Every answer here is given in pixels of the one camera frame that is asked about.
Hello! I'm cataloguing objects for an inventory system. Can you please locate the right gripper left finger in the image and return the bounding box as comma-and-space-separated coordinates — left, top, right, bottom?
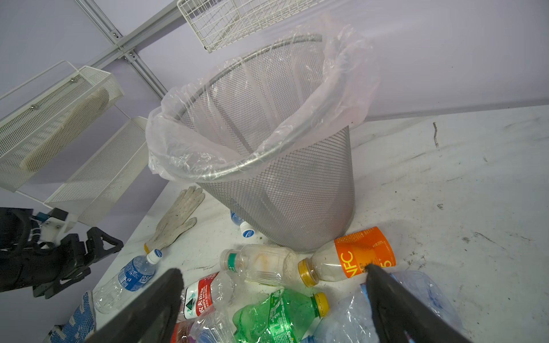
87, 268, 184, 343

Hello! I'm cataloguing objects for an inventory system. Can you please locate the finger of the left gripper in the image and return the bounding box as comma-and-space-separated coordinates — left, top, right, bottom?
85, 227, 124, 262
43, 267, 91, 299

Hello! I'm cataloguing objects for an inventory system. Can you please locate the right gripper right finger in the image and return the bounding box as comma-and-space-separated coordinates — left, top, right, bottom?
365, 264, 469, 342

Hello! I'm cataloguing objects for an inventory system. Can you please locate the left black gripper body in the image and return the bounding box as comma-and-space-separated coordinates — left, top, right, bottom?
1, 207, 92, 297

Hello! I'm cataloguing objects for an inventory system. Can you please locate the blue cap water bottle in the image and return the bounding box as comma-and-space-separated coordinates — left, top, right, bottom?
93, 249, 163, 314

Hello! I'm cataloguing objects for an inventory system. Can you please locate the blue label bottle near bin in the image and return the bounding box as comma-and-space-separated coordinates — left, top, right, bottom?
230, 211, 255, 238

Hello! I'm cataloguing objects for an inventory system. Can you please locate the grey mesh waste bin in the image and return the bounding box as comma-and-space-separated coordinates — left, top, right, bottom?
174, 34, 355, 252

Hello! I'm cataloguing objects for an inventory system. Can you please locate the clear plastic bin liner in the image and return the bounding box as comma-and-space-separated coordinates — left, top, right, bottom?
145, 14, 380, 183

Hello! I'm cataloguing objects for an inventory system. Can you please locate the blue dotted work glove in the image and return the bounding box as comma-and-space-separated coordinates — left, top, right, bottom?
43, 291, 97, 343

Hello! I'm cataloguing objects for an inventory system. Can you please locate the large crushed blue label bottle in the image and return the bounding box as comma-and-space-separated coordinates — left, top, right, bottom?
304, 267, 467, 342

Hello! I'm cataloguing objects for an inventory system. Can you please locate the white mesh lower shelf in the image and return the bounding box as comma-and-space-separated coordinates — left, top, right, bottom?
45, 117, 148, 227

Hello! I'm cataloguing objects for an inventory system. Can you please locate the white mesh shelf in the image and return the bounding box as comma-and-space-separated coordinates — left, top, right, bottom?
45, 117, 148, 227
1, 61, 124, 192

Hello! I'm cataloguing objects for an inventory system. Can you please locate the red label clear bottle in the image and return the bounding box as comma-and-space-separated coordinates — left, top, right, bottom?
177, 270, 242, 322

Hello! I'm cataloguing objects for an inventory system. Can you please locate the white cotton work glove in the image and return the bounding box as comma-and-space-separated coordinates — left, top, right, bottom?
144, 187, 205, 254

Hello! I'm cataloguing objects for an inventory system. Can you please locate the orange label juice bottle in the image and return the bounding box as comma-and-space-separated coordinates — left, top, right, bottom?
297, 227, 397, 287

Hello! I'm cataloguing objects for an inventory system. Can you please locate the green Sprite bottle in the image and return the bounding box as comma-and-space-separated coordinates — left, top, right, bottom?
232, 289, 330, 342

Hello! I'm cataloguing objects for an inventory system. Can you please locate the clear green cap bottle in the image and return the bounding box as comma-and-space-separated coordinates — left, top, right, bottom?
220, 244, 305, 289

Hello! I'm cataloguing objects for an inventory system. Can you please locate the beige glove in shelf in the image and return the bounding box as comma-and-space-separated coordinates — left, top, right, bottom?
19, 87, 110, 172

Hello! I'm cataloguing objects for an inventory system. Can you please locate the white mesh upper shelf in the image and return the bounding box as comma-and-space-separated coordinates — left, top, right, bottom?
1, 61, 124, 192

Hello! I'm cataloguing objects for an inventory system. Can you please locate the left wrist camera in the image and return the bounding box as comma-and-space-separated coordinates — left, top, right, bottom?
30, 208, 77, 245

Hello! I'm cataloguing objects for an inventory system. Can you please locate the white wire wall basket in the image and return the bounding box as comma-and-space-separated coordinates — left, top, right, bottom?
177, 0, 320, 53

